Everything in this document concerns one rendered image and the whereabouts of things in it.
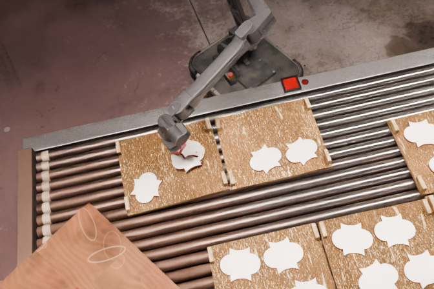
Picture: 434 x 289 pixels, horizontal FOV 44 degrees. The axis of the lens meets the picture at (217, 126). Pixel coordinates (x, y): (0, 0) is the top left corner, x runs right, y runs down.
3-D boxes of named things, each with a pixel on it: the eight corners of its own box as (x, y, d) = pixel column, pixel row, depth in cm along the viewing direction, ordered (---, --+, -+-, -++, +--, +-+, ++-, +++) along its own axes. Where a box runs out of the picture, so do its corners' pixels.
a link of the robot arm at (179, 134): (186, 107, 199) (175, 99, 191) (205, 126, 193) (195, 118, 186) (164, 130, 199) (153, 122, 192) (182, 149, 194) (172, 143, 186)
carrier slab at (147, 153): (116, 144, 227) (115, 142, 226) (209, 120, 229) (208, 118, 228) (128, 217, 208) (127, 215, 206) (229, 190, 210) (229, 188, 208)
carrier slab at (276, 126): (214, 120, 229) (214, 118, 227) (306, 99, 230) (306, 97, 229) (232, 191, 209) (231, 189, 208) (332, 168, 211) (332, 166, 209)
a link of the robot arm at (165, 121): (166, 109, 193) (154, 118, 192) (177, 120, 190) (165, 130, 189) (170, 120, 199) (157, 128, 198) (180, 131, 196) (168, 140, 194)
